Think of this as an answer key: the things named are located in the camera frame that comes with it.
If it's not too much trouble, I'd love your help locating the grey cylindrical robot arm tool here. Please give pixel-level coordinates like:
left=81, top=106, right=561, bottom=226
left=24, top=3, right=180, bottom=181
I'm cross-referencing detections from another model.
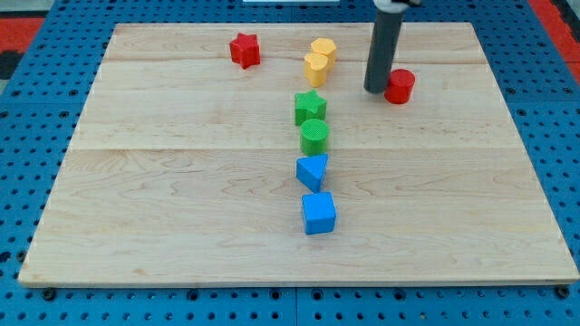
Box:
left=363, top=0, right=423, bottom=94

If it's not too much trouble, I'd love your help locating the blue triangle block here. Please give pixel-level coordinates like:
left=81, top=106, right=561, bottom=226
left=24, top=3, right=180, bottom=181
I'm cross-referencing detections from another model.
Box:
left=296, top=154, right=328, bottom=193

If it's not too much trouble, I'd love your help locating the blue cube block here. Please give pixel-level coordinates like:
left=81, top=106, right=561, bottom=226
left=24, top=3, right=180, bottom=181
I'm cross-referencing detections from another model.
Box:
left=302, top=192, right=336, bottom=235

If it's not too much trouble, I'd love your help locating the green star block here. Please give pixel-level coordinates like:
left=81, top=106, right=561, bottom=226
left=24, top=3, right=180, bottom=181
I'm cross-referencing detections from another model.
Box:
left=295, top=89, right=327, bottom=126

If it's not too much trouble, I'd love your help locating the red cylinder block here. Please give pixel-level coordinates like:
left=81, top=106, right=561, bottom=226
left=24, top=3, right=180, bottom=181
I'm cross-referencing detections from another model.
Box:
left=384, top=69, right=416, bottom=104

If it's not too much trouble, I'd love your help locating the green cylinder block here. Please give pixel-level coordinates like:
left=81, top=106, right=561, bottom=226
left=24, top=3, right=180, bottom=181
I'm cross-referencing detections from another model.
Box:
left=300, top=119, right=330, bottom=156

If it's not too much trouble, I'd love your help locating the wooden board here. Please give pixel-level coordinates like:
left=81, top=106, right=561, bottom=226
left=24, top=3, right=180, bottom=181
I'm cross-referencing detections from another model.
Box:
left=18, top=23, right=579, bottom=288

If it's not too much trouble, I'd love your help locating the yellow hexagon block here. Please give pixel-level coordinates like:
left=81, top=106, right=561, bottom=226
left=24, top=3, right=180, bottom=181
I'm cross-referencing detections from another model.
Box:
left=310, top=38, right=337, bottom=70

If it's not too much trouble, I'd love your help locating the red star block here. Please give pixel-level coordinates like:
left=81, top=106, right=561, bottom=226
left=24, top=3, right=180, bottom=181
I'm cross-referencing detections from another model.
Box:
left=229, top=33, right=261, bottom=69

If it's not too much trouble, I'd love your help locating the yellow heart block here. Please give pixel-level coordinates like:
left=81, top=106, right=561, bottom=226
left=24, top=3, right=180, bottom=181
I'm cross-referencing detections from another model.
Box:
left=304, top=53, right=329, bottom=88

